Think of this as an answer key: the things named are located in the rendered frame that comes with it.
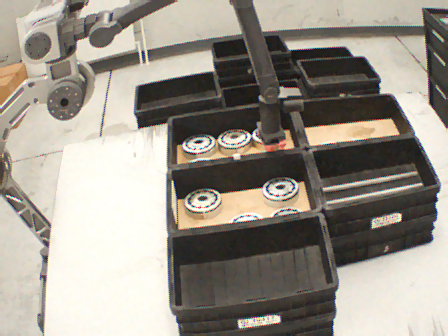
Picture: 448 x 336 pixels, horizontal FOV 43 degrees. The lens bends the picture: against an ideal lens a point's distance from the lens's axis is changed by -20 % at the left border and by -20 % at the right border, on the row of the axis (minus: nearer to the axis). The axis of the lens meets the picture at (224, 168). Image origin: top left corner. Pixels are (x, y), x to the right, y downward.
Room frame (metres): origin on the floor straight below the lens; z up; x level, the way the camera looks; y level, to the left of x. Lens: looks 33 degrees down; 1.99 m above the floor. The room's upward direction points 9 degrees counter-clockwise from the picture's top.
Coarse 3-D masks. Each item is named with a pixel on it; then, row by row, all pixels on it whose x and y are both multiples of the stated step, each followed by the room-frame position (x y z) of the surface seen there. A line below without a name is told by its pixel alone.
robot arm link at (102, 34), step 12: (144, 0) 1.61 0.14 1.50; (156, 0) 1.60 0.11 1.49; (168, 0) 1.60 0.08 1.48; (108, 12) 1.66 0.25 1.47; (120, 12) 1.61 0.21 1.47; (132, 12) 1.60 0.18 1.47; (144, 12) 1.61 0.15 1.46; (96, 24) 1.60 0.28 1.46; (108, 24) 1.59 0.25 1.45; (120, 24) 1.59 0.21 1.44; (96, 36) 1.58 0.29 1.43; (108, 36) 1.59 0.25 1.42
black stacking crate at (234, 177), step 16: (272, 160) 1.63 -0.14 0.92; (288, 160) 1.63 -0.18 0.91; (176, 176) 1.64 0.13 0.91; (192, 176) 1.64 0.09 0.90; (208, 176) 1.64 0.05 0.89; (224, 176) 1.64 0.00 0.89; (240, 176) 1.64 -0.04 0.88; (256, 176) 1.63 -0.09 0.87; (272, 176) 1.63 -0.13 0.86; (288, 176) 1.63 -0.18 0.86; (304, 176) 1.61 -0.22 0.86; (176, 192) 1.64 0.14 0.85; (224, 192) 1.64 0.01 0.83; (176, 224) 1.49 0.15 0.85
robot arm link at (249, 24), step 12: (240, 0) 1.58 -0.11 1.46; (252, 0) 1.61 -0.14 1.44; (240, 12) 1.62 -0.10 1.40; (252, 12) 1.63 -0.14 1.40; (240, 24) 1.64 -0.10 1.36; (252, 24) 1.63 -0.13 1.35; (252, 36) 1.64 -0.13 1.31; (252, 48) 1.65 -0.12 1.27; (264, 48) 1.65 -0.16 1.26; (252, 60) 1.66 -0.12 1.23; (264, 60) 1.66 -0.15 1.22; (264, 72) 1.67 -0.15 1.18; (264, 84) 1.67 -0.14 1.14; (276, 84) 1.67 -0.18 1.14; (264, 96) 1.68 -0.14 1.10
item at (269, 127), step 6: (264, 120) 1.70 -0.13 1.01; (270, 120) 1.70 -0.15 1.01; (276, 120) 1.70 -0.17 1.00; (258, 126) 1.75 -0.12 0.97; (264, 126) 1.71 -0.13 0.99; (270, 126) 1.70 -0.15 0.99; (276, 126) 1.70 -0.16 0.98; (264, 132) 1.71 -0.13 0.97; (270, 132) 1.70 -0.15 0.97; (276, 132) 1.70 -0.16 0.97; (282, 132) 1.70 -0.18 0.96; (264, 138) 1.67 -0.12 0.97; (270, 138) 1.67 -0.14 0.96; (276, 138) 1.67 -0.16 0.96; (282, 138) 1.68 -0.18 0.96
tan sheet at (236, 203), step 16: (240, 192) 1.63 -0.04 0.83; (256, 192) 1.61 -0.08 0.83; (304, 192) 1.58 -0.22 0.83; (224, 208) 1.56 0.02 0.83; (240, 208) 1.55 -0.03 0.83; (256, 208) 1.54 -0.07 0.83; (272, 208) 1.53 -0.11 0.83; (304, 208) 1.50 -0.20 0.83; (192, 224) 1.51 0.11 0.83; (208, 224) 1.50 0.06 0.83
